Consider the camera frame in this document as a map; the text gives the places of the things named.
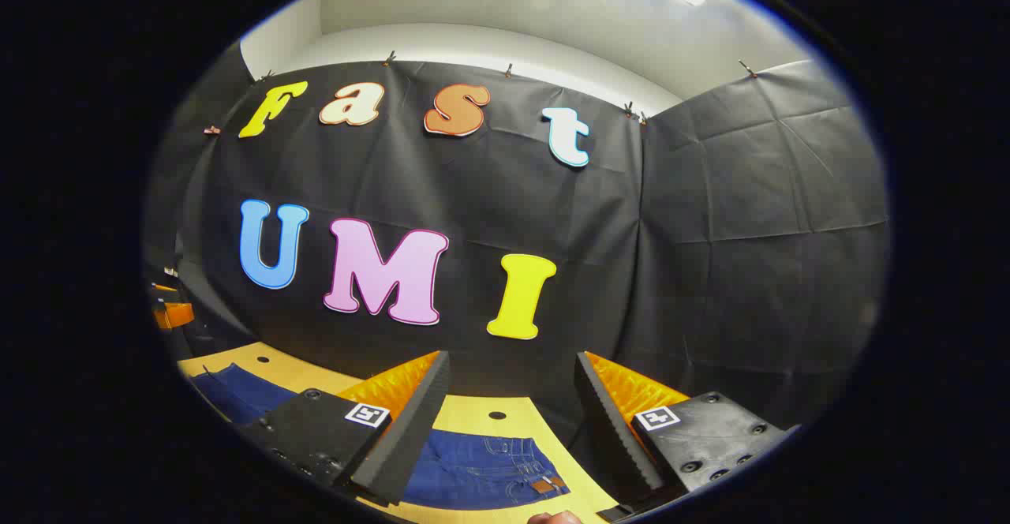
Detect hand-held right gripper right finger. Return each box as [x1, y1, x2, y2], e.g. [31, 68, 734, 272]
[573, 350, 802, 523]

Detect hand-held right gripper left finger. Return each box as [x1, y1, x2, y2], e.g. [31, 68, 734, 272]
[235, 350, 452, 509]

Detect blue denim jeans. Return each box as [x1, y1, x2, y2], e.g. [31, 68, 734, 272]
[189, 362, 570, 511]

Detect black backdrop cloth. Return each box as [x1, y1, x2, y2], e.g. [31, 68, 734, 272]
[146, 39, 892, 462]

